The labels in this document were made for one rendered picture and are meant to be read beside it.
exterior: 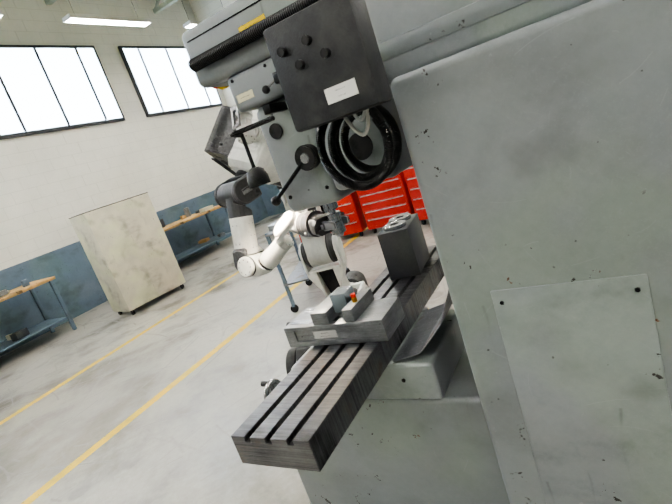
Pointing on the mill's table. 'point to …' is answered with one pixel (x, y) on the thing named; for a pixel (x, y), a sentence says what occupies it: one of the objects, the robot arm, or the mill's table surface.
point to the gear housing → (251, 89)
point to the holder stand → (403, 246)
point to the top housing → (210, 32)
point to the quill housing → (306, 192)
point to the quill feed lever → (306, 159)
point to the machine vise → (349, 323)
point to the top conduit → (245, 36)
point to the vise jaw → (324, 314)
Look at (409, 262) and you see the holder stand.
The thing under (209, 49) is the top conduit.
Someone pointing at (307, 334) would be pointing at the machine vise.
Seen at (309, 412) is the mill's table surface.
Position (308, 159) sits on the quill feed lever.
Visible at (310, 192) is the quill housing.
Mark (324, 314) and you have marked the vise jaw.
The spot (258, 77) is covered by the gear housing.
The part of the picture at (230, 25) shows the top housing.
